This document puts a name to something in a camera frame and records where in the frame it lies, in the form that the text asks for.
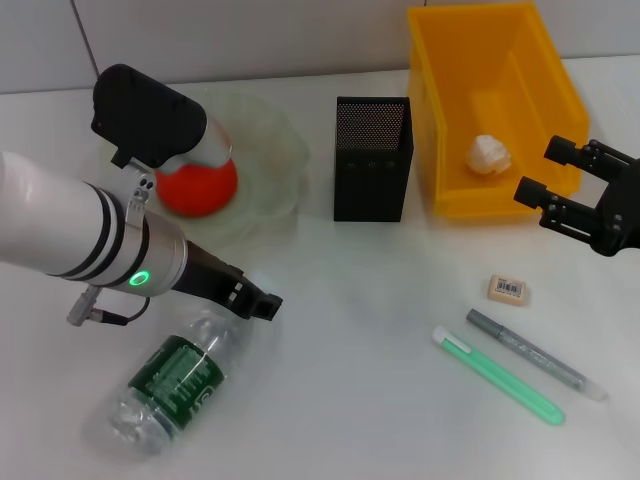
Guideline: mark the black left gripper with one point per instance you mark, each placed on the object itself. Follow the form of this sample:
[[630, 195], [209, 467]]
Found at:
[[210, 280]]

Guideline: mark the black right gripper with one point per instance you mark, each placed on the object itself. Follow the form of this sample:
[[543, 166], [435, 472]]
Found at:
[[620, 215]]

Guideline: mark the white paper ball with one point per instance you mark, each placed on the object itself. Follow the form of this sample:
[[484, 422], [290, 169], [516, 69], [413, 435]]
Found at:
[[489, 155]]

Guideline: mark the clear water bottle green label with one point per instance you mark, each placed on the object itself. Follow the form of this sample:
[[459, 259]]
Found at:
[[175, 375]]

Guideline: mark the red-orange toy orange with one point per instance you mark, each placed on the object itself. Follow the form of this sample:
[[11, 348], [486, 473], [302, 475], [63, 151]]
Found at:
[[200, 192]]

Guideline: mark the beige eraser with barcode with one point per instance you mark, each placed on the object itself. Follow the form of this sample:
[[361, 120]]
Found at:
[[509, 290]]

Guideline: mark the pale green glass fruit plate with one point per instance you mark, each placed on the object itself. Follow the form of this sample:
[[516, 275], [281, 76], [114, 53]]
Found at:
[[270, 150]]

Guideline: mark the black mesh pen holder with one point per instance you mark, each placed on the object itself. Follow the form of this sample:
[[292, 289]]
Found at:
[[372, 190]]

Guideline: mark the grey glitter pen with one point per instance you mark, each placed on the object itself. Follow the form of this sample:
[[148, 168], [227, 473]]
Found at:
[[535, 352]]

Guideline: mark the mint green pen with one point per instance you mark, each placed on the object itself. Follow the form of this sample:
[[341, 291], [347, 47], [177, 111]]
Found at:
[[500, 375]]

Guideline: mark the yellow plastic bin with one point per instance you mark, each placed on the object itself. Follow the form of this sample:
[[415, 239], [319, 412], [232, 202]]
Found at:
[[500, 75]]

